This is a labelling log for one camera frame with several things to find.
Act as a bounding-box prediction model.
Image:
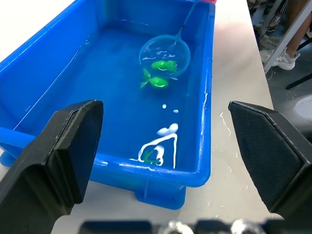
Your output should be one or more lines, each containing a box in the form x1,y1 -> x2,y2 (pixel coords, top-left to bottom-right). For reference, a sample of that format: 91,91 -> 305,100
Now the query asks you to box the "bystander leg with white sneaker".
259,0 -> 312,71

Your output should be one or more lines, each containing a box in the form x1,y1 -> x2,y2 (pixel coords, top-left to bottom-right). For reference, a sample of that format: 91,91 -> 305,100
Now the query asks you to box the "blue plastic tub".
0,0 -> 216,211

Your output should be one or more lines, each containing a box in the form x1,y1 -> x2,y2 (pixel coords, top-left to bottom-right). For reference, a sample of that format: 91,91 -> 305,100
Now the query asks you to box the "green toy fish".
151,59 -> 180,73
140,68 -> 169,90

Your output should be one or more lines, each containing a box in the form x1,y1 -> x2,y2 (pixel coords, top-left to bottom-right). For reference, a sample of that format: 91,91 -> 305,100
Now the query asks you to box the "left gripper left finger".
0,99 -> 104,234

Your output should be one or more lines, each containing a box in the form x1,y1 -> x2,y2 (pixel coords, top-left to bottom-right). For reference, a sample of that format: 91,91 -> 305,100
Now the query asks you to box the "white metal table leg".
264,0 -> 312,74

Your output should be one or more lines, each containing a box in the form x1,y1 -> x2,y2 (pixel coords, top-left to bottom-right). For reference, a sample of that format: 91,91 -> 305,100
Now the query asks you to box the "blue-rimmed fish net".
138,0 -> 200,80

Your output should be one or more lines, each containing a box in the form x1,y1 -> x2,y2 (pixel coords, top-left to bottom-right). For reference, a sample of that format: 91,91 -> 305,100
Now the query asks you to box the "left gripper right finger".
228,100 -> 312,234

